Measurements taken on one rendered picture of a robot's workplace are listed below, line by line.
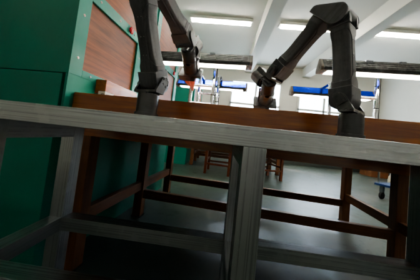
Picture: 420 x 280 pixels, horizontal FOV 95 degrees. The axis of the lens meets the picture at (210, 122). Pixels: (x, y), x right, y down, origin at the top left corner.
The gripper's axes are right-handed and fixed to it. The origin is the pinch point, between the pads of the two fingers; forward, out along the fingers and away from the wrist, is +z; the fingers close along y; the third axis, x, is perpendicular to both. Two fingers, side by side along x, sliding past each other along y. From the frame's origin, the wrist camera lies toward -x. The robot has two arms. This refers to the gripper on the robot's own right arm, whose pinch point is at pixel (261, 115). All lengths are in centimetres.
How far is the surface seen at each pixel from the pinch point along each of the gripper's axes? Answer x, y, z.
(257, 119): 16.9, 3.6, -14.0
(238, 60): -28.1, 14.6, -13.2
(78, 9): -11, 85, -42
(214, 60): -27.5, 28.1, -13.1
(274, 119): 16.2, -2.5, -14.5
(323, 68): -26.9, -29.2, -12.6
